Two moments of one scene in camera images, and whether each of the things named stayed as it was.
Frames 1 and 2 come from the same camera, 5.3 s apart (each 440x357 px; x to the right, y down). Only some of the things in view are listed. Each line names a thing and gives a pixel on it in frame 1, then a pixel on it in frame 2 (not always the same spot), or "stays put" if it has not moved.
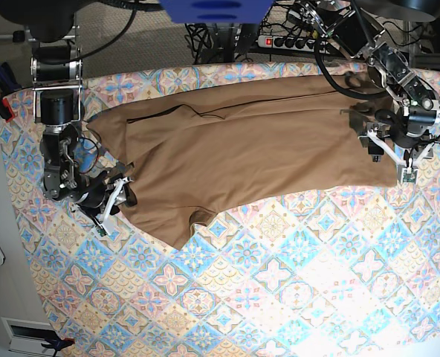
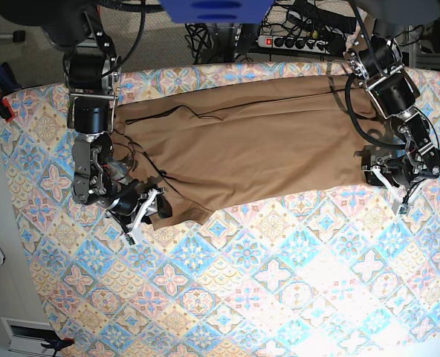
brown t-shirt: x=192 y=152 stays put
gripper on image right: x=409 y=140 to x=404 y=172
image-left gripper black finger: x=131 y=198 to x=164 y=208
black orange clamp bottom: x=58 y=343 stays put
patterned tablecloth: x=354 y=272 stays put
